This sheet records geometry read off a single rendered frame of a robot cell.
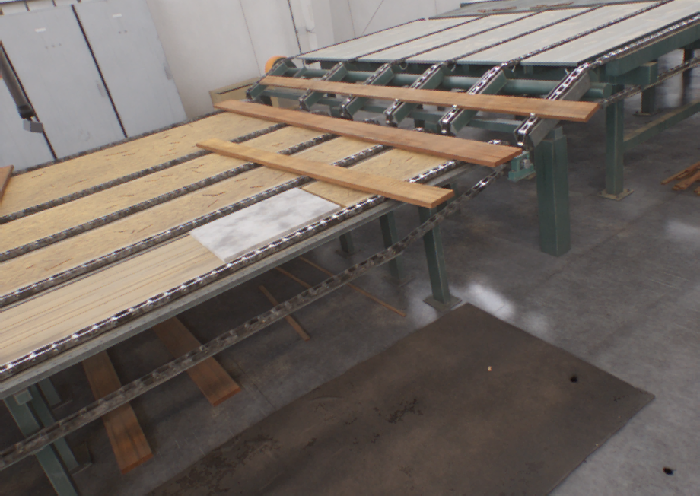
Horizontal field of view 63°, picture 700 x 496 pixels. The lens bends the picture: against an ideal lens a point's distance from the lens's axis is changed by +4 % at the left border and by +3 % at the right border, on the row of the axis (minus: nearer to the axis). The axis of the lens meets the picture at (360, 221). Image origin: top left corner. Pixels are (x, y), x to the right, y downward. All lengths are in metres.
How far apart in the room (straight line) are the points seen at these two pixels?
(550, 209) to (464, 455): 1.64
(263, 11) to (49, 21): 2.93
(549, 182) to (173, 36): 6.20
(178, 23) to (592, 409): 7.26
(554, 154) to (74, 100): 5.78
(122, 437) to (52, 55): 5.29
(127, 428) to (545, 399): 1.98
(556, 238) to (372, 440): 1.71
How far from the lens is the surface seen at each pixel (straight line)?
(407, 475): 2.43
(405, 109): 4.17
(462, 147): 3.01
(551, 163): 3.37
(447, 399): 2.68
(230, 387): 3.07
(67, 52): 7.59
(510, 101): 3.49
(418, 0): 10.59
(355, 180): 2.81
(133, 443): 3.05
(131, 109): 7.73
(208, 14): 8.66
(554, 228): 3.55
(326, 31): 8.67
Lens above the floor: 1.85
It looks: 24 degrees down
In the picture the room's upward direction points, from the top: 12 degrees counter-clockwise
